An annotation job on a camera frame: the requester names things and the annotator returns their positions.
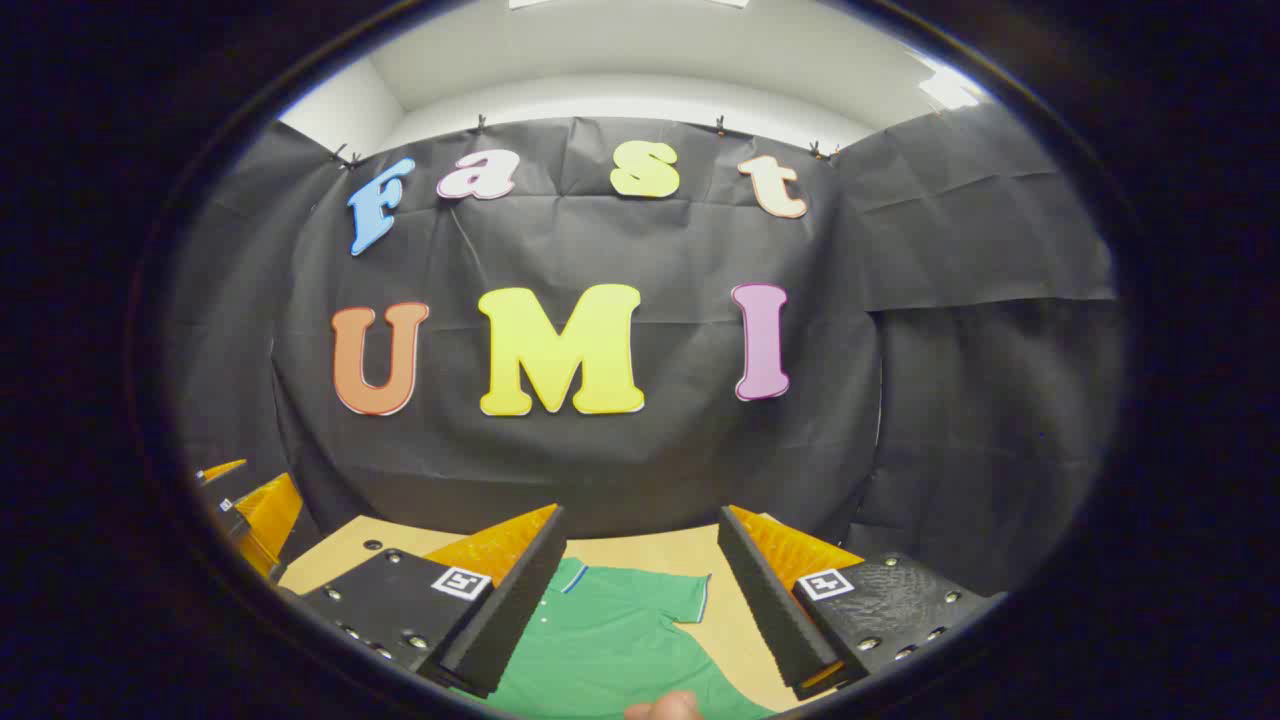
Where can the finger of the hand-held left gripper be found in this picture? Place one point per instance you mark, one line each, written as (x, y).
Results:
(225, 478)
(270, 520)

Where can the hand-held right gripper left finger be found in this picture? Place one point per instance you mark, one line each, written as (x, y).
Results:
(515, 600)

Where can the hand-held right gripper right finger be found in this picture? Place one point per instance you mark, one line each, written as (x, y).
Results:
(765, 600)

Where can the green T-shirt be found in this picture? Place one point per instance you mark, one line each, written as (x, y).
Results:
(600, 640)

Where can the black backdrop cloth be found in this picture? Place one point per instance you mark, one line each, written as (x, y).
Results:
(600, 470)

